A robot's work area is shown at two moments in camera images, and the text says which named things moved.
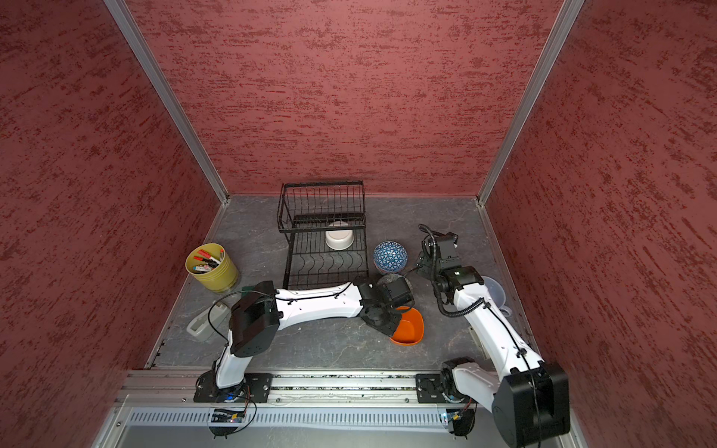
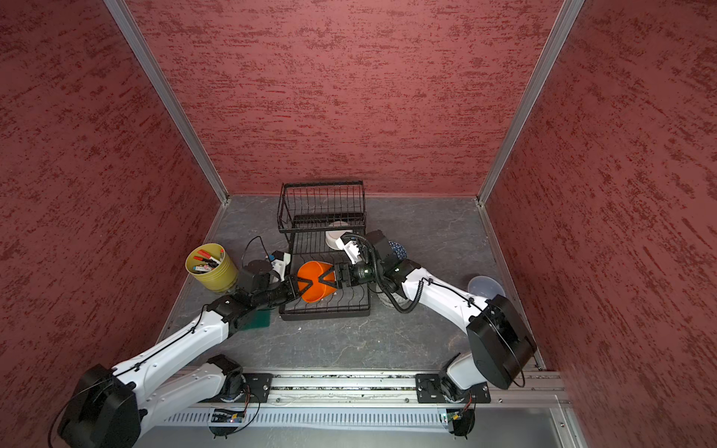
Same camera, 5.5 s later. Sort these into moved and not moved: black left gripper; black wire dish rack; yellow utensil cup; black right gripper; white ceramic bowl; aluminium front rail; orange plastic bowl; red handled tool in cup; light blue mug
Moved: black right gripper; orange plastic bowl; black left gripper
Not moved: white ceramic bowl; yellow utensil cup; red handled tool in cup; light blue mug; black wire dish rack; aluminium front rail
